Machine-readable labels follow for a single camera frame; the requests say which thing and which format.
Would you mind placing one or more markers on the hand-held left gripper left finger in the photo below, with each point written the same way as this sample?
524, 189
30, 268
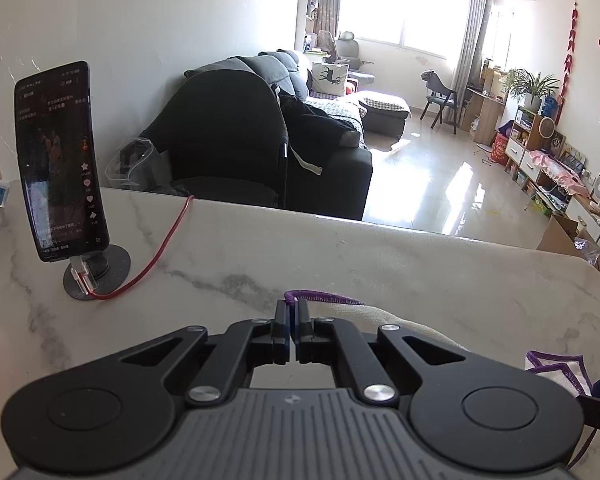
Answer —
281, 332

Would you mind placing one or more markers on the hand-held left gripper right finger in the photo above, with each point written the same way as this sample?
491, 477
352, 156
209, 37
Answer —
301, 332

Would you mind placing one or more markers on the white towel with purple hem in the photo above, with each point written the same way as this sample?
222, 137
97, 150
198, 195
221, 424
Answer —
410, 322

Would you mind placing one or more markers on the cardboard box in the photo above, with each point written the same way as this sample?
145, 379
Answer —
560, 237

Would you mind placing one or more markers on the dark grey sofa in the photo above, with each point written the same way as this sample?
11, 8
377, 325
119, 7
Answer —
340, 175

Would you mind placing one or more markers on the round grey phone stand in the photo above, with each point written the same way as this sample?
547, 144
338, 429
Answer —
111, 266

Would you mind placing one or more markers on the black jacket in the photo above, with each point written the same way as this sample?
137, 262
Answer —
320, 122

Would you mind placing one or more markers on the black coat on chair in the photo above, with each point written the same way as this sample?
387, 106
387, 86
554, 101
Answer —
220, 130

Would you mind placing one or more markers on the clear plastic bag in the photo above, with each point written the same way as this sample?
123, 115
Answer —
130, 170

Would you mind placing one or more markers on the pink cloth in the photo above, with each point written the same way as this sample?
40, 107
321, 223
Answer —
555, 172

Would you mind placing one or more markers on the checked sofa cover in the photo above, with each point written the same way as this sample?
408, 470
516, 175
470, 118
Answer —
380, 102

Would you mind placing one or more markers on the white deer print cushion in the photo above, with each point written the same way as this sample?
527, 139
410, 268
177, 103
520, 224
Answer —
329, 79

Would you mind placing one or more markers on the white and wood low cabinet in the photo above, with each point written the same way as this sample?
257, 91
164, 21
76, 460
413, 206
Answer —
517, 150

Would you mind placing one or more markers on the red gift bag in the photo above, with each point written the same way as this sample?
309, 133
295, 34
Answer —
500, 149

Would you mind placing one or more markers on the wooden chair with dark seat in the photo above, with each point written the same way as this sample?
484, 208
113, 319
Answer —
440, 92

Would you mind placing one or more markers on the black smartphone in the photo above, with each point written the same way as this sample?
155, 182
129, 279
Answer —
55, 160

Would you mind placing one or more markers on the grey recliner chair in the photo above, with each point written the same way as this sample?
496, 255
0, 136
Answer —
350, 50

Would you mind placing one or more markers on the wooden desk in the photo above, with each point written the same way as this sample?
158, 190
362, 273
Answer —
482, 110

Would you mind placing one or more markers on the blue plush toy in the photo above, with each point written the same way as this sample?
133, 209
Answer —
550, 106

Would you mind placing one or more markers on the green potted plant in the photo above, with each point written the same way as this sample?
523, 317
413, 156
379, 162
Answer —
530, 85

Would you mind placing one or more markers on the white bookshelf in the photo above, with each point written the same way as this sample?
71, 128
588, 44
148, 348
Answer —
307, 5

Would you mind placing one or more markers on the red firecracker wall decoration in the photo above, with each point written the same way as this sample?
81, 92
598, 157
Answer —
570, 60

